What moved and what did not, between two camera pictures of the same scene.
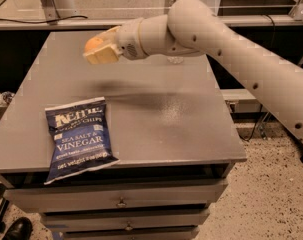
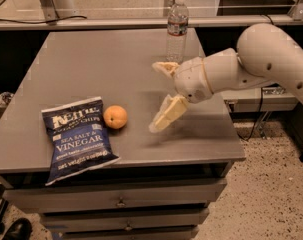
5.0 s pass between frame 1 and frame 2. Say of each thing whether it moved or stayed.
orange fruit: moved
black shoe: stayed
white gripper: moved
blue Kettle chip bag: stayed
